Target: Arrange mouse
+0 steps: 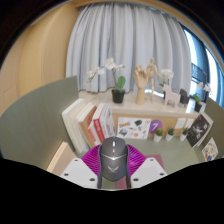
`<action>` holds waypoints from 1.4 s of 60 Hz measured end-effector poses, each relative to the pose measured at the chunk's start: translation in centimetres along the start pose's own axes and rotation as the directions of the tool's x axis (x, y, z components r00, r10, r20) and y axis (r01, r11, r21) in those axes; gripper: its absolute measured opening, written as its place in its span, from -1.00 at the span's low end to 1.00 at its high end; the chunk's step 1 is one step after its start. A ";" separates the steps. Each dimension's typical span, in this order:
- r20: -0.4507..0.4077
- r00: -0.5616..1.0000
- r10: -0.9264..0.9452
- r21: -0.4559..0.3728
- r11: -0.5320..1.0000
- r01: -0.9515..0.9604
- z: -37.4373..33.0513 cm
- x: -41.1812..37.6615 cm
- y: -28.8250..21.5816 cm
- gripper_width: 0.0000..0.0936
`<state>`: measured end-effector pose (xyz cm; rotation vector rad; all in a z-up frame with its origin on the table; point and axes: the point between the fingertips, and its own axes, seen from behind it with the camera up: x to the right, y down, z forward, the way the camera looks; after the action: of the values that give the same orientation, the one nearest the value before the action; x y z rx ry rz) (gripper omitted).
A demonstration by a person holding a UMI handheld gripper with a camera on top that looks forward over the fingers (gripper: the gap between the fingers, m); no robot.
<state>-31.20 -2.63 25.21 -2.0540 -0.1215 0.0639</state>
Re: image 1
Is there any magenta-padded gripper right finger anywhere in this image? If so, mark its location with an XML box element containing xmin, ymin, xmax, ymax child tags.
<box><xmin>127</xmin><ymin>143</ymin><xmax>169</xmax><ymax>190</ymax></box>

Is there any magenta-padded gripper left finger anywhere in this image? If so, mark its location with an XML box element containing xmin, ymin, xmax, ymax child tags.
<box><xmin>59</xmin><ymin>144</ymin><xmax>102</xmax><ymax>190</ymax></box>

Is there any grey computer mouse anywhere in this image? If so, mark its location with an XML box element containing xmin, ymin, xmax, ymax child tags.
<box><xmin>97</xmin><ymin>136</ymin><xmax>130</xmax><ymax>183</ymax></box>

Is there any beige paperback book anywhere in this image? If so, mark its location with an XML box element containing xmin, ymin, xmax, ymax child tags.
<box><xmin>46</xmin><ymin>141</ymin><xmax>78</xmax><ymax>177</ymax></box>

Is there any small plant in white pot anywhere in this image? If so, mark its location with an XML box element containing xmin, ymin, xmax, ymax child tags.
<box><xmin>180</xmin><ymin>127</ymin><xmax>190</xmax><ymax>142</ymax></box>
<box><xmin>153</xmin><ymin>127</ymin><xmax>164</xmax><ymax>144</ymax></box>
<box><xmin>165</xmin><ymin>127</ymin><xmax>176</xmax><ymax>142</ymax></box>

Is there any tan kraft book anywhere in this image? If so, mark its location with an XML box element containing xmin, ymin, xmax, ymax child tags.
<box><xmin>79</xmin><ymin>104</ymin><xmax>101</xmax><ymax>148</ymax></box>

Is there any white sticker sheet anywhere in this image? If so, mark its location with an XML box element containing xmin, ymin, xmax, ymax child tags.
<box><xmin>116</xmin><ymin>116</ymin><xmax>153</xmax><ymax>140</ymax></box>

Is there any purple round number sign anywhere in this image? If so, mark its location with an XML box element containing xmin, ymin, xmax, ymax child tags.
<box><xmin>148</xmin><ymin>119</ymin><xmax>164</xmax><ymax>136</ymax></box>

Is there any red book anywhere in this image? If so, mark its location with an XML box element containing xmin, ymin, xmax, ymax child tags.
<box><xmin>88</xmin><ymin>103</ymin><xmax>108</xmax><ymax>147</ymax></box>

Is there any thick white book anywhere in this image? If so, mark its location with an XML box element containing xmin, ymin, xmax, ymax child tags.
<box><xmin>61</xmin><ymin>98</ymin><xmax>88</xmax><ymax>154</ymax></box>

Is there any white photo-cover book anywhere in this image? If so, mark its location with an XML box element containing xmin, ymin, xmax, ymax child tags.
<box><xmin>99</xmin><ymin>103</ymin><xmax>117</xmax><ymax>139</ymax></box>

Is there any light wooden desk shelf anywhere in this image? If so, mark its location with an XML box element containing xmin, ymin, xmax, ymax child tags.
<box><xmin>78</xmin><ymin>89</ymin><xmax>206</xmax><ymax>141</ymax></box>

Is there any black-cover book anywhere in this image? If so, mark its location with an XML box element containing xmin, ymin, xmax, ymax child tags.
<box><xmin>185</xmin><ymin>113</ymin><xmax>212</xmax><ymax>149</ymax></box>

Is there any colourful sticker card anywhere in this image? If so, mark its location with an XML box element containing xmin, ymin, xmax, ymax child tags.
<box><xmin>201</xmin><ymin>137</ymin><xmax>220</xmax><ymax>162</ymax></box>

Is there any green desk partition panel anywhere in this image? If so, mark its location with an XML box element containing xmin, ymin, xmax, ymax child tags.
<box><xmin>0</xmin><ymin>75</ymin><xmax>81</xmax><ymax>171</ymax></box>
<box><xmin>203</xmin><ymin>96</ymin><xmax>224</xmax><ymax>161</ymax></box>

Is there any pink wooden horse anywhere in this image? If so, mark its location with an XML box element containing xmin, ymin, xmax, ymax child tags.
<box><xmin>162</xmin><ymin>83</ymin><xmax>181</xmax><ymax>108</ymax></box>

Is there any white orchid in black pot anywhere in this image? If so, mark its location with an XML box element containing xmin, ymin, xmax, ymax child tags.
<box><xmin>192</xmin><ymin>81</ymin><xmax>213</xmax><ymax>113</ymax></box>
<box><xmin>86</xmin><ymin>57</ymin><xmax>127</xmax><ymax>104</ymax></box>

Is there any white large book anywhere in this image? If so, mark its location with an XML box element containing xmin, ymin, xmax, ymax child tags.
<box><xmin>199</xmin><ymin>111</ymin><xmax>215</xmax><ymax>148</ymax></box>

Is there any black wooden horse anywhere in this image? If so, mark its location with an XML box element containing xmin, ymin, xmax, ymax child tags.
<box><xmin>178</xmin><ymin>88</ymin><xmax>190</xmax><ymax>105</ymax></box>

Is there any wooden mannequin figure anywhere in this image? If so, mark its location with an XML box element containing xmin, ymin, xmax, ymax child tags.
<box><xmin>145</xmin><ymin>57</ymin><xmax>167</xmax><ymax>101</ymax></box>

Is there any white orchid plant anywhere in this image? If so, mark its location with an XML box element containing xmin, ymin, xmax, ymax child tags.
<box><xmin>159</xmin><ymin>68</ymin><xmax>175</xmax><ymax>89</ymax></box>

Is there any dark-framed window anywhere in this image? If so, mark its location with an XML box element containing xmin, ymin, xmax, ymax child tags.
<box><xmin>179</xmin><ymin>23</ymin><xmax>224</xmax><ymax>104</ymax></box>

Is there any light grey curtain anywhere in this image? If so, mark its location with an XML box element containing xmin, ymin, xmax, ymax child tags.
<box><xmin>65</xmin><ymin>1</ymin><xmax>194</xmax><ymax>96</ymax></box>

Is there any white wall socket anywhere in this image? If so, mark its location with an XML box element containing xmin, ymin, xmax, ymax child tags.
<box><xmin>184</xmin><ymin>118</ymin><xmax>195</xmax><ymax>130</ymax></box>
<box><xmin>175</xmin><ymin>117</ymin><xmax>187</xmax><ymax>130</ymax></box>

